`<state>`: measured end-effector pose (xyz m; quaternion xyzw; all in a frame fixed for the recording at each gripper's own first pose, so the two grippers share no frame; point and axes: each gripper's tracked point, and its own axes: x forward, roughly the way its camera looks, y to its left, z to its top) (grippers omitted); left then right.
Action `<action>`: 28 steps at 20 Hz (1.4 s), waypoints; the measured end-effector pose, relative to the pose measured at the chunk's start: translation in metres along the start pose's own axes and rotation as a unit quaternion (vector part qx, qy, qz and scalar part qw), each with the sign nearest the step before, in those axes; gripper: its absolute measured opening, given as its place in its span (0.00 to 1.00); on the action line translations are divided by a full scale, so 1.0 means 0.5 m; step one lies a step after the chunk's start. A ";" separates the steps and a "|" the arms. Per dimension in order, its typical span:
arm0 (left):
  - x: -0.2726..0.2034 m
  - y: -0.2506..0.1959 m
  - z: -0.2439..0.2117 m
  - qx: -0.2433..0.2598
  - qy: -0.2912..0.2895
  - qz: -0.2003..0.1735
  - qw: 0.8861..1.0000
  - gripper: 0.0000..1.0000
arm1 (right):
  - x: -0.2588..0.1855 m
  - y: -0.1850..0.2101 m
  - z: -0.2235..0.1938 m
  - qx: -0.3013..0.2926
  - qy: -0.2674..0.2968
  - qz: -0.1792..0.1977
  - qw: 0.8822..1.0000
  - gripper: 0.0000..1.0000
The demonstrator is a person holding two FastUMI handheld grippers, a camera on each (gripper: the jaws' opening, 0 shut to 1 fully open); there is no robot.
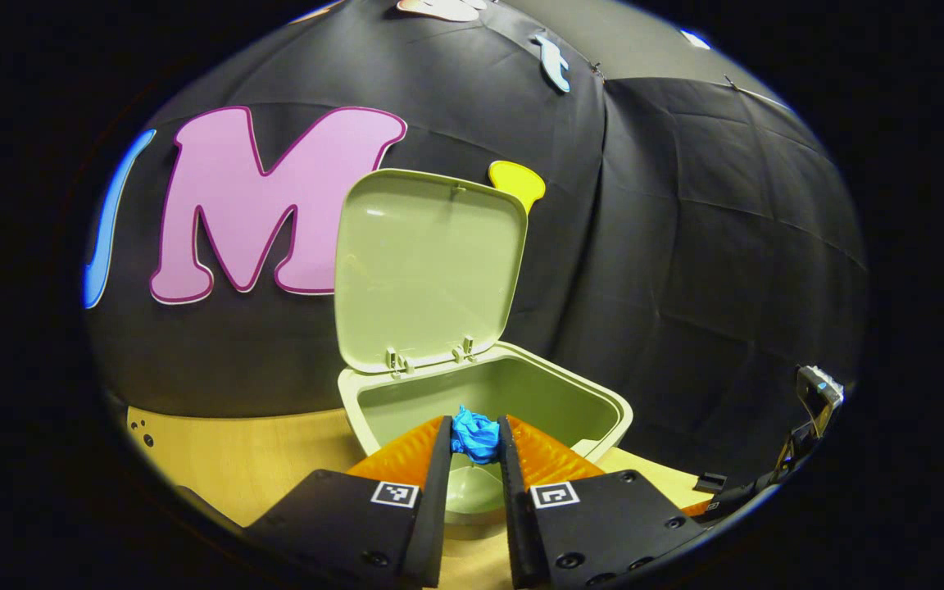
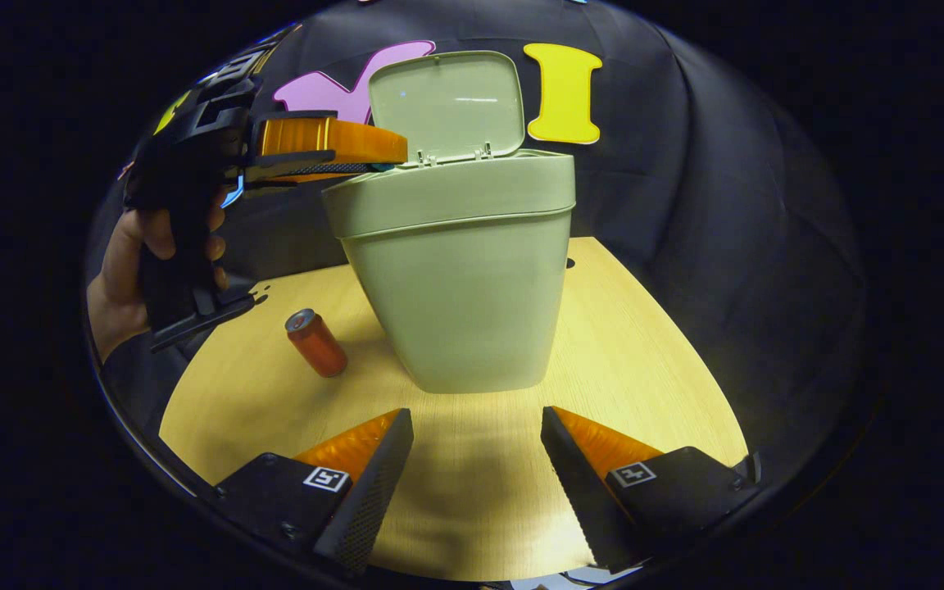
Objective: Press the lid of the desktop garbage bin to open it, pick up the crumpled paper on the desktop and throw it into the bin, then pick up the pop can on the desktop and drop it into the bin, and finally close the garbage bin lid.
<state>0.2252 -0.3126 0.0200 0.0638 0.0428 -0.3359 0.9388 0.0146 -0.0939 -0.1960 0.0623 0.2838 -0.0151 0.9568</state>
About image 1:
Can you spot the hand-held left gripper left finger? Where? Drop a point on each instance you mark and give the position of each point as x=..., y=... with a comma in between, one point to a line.
x=431, y=508

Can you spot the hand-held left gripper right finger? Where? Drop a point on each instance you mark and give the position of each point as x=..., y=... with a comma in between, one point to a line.
x=517, y=508

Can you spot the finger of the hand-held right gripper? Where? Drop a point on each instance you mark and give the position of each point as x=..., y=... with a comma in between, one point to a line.
x=697, y=509

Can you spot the blue paper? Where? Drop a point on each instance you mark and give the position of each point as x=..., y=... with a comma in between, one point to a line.
x=476, y=434

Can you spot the green desktop garbage bin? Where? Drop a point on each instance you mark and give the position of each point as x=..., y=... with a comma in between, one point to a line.
x=431, y=270

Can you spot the wooden desktop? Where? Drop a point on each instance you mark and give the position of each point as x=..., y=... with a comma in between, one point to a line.
x=234, y=459

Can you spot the black backdrop cloth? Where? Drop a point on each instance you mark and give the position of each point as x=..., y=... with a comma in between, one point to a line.
x=685, y=205

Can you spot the black table edge bracket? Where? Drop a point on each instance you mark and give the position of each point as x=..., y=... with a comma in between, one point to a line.
x=710, y=482

